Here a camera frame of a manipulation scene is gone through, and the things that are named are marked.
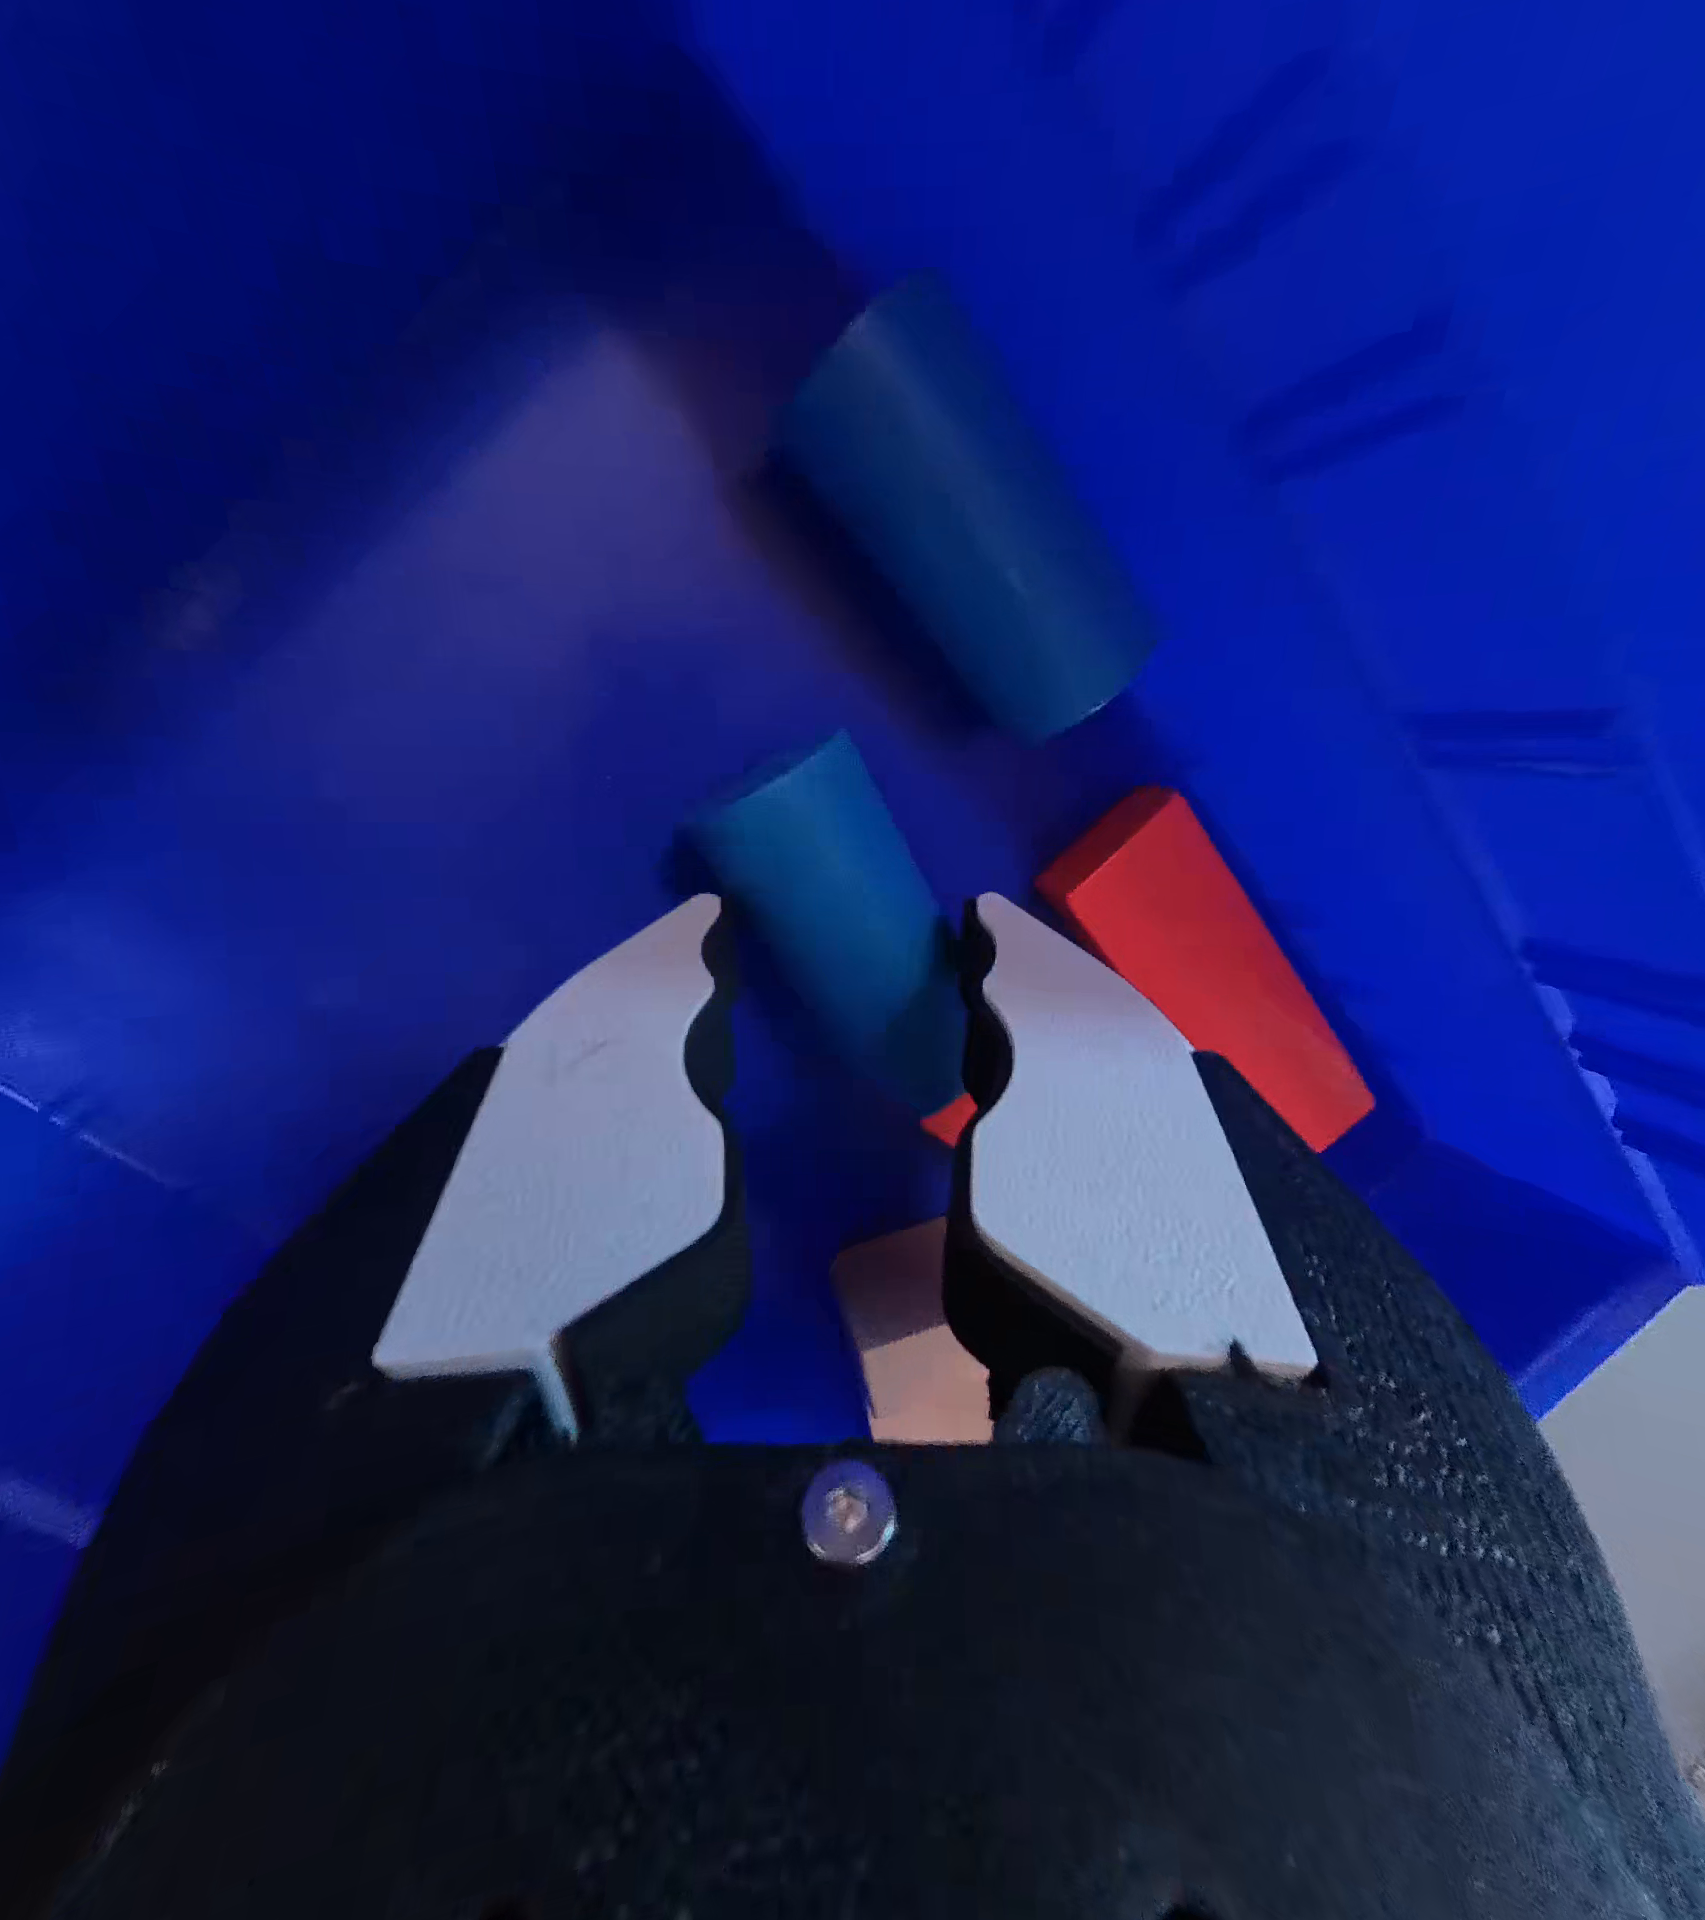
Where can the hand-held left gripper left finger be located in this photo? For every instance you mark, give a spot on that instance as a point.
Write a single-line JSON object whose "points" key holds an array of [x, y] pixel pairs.
{"points": [[566, 1185]]}

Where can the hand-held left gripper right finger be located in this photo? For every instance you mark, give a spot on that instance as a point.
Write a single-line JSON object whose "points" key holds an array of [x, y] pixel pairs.
{"points": [[1123, 1185]]}

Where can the natural wooden arch block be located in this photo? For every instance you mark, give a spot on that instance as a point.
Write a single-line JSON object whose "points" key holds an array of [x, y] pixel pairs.
{"points": [[897, 1334]]}

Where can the blue wooden cylinder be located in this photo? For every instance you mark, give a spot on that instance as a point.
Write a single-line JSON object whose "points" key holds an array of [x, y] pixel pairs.
{"points": [[971, 511], [829, 916]]}

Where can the blue plastic bin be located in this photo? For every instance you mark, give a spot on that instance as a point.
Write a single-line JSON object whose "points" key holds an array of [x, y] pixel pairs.
{"points": [[341, 601]]}

